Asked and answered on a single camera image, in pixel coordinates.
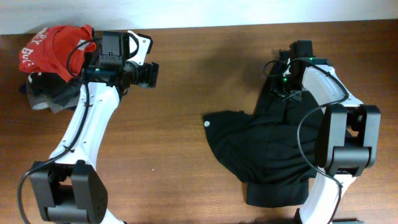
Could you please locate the grey folded garment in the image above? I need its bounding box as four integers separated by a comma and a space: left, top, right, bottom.
26, 32, 94, 114

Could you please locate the black t-shirt with logo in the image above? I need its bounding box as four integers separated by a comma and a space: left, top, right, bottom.
202, 49, 327, 208

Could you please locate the black folded garment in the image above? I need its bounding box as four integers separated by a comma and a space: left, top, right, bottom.
24, 72, 82, 113

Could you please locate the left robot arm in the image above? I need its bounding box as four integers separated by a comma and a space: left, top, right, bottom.
23, 30, 159, 223

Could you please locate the red folded shirt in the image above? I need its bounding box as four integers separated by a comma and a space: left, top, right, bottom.
19, 24, 96, 82

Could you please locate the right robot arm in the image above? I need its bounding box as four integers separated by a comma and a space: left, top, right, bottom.
272, 40, 381, 223

